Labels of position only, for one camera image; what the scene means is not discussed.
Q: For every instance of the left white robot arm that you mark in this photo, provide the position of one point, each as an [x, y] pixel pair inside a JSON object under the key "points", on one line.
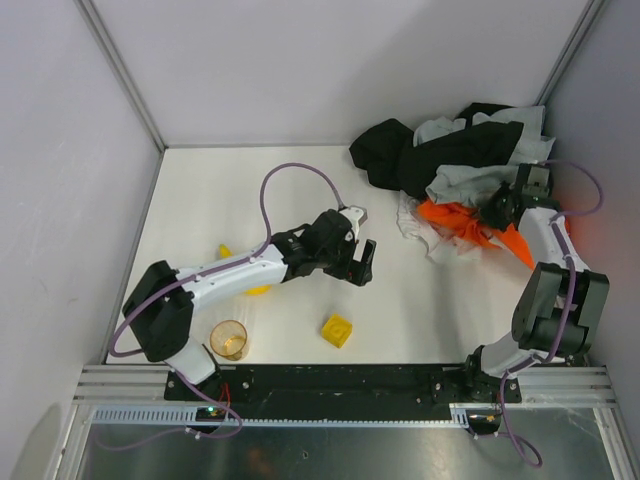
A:
{"points": [[161, 307]]}

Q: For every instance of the grey hooded sweatshirt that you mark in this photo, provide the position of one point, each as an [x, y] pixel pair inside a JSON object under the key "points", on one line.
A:
{"points": [[473, 186]]}

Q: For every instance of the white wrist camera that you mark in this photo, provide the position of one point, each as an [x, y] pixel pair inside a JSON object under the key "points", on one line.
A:
{"points": [[357, 216], [533, 184]]}

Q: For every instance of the black cloth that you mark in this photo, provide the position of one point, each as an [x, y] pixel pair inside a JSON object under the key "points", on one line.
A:
{"points": [[392, 161]]}

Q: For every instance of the orange cloth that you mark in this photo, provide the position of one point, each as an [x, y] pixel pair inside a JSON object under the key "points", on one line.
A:
{"points": [[463, 223]]}

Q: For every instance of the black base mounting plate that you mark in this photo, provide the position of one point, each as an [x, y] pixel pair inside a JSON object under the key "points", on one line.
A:
{"points": [[355, 392]]}

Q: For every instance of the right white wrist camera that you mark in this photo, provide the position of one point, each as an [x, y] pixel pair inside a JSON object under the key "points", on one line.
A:
{"points": [[533, 184]]}

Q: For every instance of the corner aluminium post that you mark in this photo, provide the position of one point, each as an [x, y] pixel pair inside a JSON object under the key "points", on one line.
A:
{"points": [[586, 22], [116, 62]]}

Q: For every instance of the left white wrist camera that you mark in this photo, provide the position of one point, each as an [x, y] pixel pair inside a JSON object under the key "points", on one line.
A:
{"points": [[357, 216]]}

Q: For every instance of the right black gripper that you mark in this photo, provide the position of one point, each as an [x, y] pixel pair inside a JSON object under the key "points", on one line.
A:
{"points": [[498, 206]]}

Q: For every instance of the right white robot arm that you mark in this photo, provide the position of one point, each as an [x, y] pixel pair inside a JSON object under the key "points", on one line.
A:
{"points": [[560, 307]]}

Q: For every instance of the left corner aluminium post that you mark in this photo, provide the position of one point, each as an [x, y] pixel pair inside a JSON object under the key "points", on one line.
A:
{"points": [[116, 62]]}

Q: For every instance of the aluminium frame rail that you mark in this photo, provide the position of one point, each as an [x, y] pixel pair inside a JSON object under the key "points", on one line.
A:
{"points": [[566, 388]]}

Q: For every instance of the yellow banana bunch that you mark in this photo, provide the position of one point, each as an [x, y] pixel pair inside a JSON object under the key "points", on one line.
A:
{"points": [[225, 252]]}

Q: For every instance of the white cable duct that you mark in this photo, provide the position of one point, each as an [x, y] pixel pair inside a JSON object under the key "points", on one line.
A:
{"points": [[207, 416]]}

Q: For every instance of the orange transparent cup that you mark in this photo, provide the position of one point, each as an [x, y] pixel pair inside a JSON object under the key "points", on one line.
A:
{"points": [[229, 340]]}

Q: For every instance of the yellow toy block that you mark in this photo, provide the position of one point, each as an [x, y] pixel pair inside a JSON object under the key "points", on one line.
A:
{"points": [[336, 330]]}

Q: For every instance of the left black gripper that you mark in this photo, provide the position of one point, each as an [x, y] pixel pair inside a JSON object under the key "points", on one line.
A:
{"points": [[351, 261]]}

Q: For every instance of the white cloth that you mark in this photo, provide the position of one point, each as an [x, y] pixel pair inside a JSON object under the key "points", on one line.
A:
{"points": [[442, 247]]}

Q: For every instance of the right corner aluminium post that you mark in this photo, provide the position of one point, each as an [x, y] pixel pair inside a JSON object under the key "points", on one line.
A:
{"points": [[586, 22]]}

